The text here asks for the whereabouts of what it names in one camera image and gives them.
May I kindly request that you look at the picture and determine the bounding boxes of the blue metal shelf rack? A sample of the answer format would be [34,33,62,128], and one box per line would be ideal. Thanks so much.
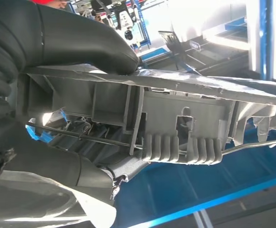
[26,0,276,228]

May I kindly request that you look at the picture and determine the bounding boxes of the clear plastic film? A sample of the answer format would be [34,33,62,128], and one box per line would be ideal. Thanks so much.
[0,171,117,228]

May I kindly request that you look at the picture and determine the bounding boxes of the black braided cable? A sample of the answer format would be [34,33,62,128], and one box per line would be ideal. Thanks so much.
[0,149,17,191]

